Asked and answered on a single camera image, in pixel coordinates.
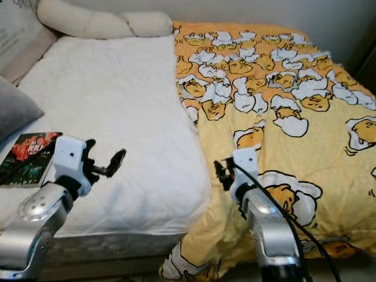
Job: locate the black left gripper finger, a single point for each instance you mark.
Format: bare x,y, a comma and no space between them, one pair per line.
117,161

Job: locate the dark book with red cover art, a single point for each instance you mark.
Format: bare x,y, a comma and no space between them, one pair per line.
23,155

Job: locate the grey pillow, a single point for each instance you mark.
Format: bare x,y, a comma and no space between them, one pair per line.
17,111

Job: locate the yellow cartoon egg blanket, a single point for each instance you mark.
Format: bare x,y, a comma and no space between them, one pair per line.
270,88

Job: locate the white quilted mattress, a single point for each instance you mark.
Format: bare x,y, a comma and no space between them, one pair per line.
123,100

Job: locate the short beige bolster pillow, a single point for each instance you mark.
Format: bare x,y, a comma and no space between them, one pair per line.
150,25

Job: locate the long beige bolster pillow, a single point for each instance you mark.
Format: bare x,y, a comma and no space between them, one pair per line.
82,20

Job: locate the white printed headboard cover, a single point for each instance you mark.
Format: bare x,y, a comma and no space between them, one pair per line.
14,26

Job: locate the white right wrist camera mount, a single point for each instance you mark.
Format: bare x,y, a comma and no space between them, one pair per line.
245,164

